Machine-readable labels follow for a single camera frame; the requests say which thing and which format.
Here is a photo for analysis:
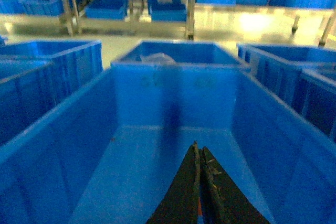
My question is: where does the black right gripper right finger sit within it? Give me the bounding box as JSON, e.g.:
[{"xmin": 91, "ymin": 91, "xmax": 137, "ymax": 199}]
[{"xmin": 200, "ymin": 146, "xmax": 269, "ymax": 223}]

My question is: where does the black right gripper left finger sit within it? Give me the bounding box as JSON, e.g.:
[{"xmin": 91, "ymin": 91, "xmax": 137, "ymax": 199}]
[{"xmin": 146, "ymin": 141, "xmax": 201, "ymax": 223}]

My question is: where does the blue bin right empty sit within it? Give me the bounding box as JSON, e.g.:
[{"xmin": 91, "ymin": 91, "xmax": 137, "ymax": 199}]
[{"xmin": 1, "ymin": 63, "xmax": 335, "ymax": 223}]

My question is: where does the blue bin behind with bag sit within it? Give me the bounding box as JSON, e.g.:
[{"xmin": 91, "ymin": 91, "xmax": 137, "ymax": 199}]
[{"xmin": 117, "ymin": 40, "xmax": 249, "ymax": 69}]

